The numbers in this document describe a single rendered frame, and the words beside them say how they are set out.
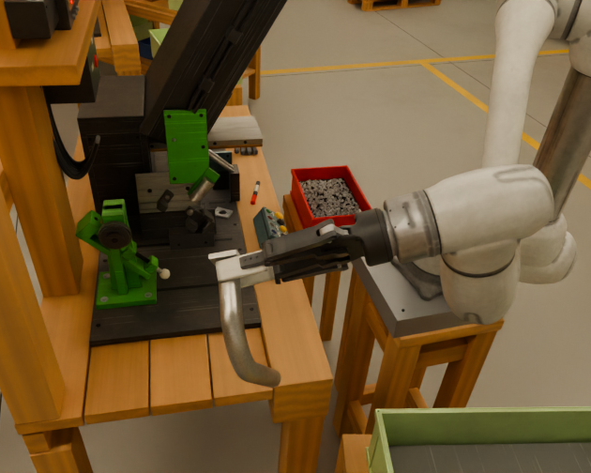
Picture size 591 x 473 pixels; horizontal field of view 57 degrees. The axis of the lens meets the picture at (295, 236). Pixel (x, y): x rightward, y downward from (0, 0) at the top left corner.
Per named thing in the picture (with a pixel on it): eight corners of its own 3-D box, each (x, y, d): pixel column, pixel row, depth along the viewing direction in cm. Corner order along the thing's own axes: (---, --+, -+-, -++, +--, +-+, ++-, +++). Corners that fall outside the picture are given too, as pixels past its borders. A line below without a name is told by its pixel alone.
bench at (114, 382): (247, 260, 297) (247, 109, 243) (306, 546, 182) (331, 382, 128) (113, 271, 283) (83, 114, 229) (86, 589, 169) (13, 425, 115)
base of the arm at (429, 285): (431, 239, 169) (435, 224, 165) (478, 285, 153) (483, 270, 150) (381, 252, 162) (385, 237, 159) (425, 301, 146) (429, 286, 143)
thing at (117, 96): (156, 166, 197) (145, 74, 176) (157, 214, 173) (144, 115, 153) (103, 168, 193) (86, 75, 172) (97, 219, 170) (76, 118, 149)
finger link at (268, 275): (269, 258, 77) (271, 260, 78) (223, 270, 78) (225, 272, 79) (273, 277, 76) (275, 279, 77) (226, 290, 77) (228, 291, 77)
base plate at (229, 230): (220, 130, 225) (219, 126, 224) (261, 328, 141) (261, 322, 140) (114, 135, 217) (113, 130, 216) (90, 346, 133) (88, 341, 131)
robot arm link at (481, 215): (440, 224, 65) (446, 288, 75) (571, 190, 64) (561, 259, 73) (416, 167, 73) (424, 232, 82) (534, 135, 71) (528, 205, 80)
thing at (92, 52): (102, 76, 145) (92, 18, 136) (97, 103, 132) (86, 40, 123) (53, 77, 143) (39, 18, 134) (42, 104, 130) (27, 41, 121)
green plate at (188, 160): (208, 173, 166) (204, 104, 158) (210, 181, 159) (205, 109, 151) (170, 176, 164) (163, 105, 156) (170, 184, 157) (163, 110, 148)
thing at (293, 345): (248, 135, 251) (248, 104, 242) (327, 416, 136) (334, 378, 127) (217, 136, 248) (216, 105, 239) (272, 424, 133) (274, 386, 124)
